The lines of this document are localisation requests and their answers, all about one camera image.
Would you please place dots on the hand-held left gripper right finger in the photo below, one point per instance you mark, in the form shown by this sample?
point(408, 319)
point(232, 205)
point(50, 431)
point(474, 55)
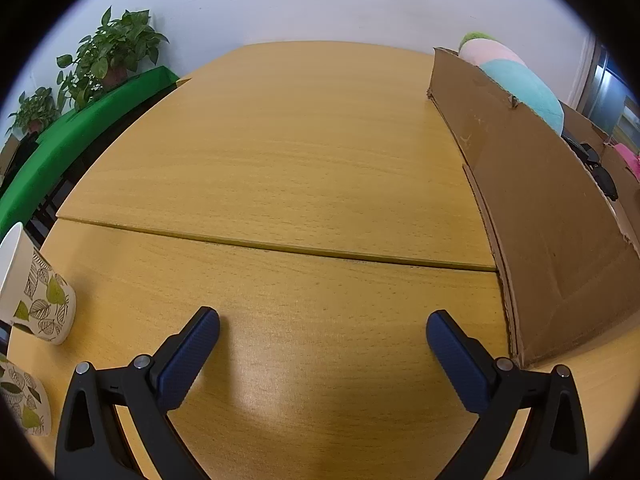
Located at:
point(460, 365)

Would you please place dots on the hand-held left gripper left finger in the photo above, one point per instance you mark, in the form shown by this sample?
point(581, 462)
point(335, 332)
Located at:
point(190, 360)

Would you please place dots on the small potted green plant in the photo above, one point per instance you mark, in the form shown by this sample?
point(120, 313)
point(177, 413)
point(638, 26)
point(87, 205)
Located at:
point(35, 107)

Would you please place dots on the wooden desktop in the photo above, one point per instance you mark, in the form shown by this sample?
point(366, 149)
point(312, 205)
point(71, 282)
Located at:
point(300, 160)

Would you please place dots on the large potted green plant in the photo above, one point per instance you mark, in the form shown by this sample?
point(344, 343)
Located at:
point(117, 50)

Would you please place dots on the pink plush toy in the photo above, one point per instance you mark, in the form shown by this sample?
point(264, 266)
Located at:
point(627, 157)

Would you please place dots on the pink and teal plush pig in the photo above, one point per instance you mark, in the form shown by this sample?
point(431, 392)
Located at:
point(520, 80)

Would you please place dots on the black box with white label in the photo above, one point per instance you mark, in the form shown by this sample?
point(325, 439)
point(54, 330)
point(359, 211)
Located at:
point(602, 180)

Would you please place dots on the green table cloth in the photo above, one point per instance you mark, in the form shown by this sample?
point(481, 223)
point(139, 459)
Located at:
point(75, 130)

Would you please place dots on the leaf print paper cup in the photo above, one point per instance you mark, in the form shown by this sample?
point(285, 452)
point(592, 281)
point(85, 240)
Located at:
point(25, 400)
point(35, 295)

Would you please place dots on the glass door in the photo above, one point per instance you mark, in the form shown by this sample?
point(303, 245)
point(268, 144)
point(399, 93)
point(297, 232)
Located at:
point(607, 90)

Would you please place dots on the brown cardboard box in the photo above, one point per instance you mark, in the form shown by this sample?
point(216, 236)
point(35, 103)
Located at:
point(540, 220)

